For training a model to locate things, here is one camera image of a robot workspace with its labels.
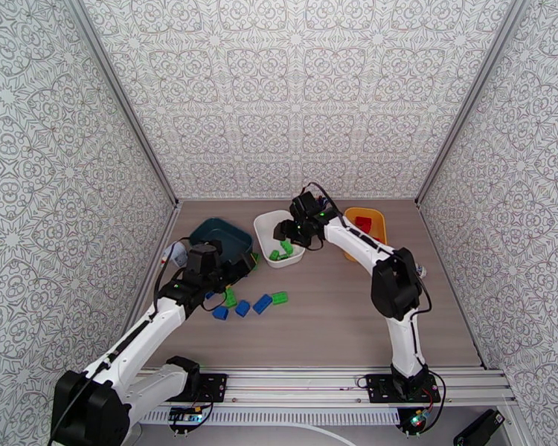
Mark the circuit board with lit LED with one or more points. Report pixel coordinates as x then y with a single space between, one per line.
417 420

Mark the small white object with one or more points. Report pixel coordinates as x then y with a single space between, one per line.
421 271

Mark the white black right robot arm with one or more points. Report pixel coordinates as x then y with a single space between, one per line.
395 282

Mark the white plastic container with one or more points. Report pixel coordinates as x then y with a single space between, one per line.
265 231

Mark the green two-by-three lego brick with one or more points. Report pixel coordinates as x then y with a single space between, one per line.
279 298

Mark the tall blue lego brick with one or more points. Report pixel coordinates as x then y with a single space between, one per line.
242 309
220 313

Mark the small circuit board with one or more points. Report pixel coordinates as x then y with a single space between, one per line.
186 417

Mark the small green lego brick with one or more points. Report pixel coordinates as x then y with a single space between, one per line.
274 255

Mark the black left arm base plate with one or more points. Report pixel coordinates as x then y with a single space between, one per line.
212 386

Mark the blue two-by-three lego brick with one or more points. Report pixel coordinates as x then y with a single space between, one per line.
209 295

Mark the green two-by-four lego brick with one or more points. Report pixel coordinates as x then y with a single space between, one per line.
231 298

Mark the blue two-by-four lego brick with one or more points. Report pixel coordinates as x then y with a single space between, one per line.
262 304

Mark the black device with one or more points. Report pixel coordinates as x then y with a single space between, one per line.
479 428

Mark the yellow plastic container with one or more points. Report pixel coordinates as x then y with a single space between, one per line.
377 217

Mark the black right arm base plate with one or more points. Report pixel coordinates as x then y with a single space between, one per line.
379 389

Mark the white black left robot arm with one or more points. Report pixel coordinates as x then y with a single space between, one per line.
135 340

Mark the aluminium mounting rail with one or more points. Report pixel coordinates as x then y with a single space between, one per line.
307 389

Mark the aluminium frame post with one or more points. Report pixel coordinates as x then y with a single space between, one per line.
121 96
469 98

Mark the teal plastic container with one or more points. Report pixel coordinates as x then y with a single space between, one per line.
228 233

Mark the white cup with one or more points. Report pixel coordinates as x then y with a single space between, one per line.
176 254

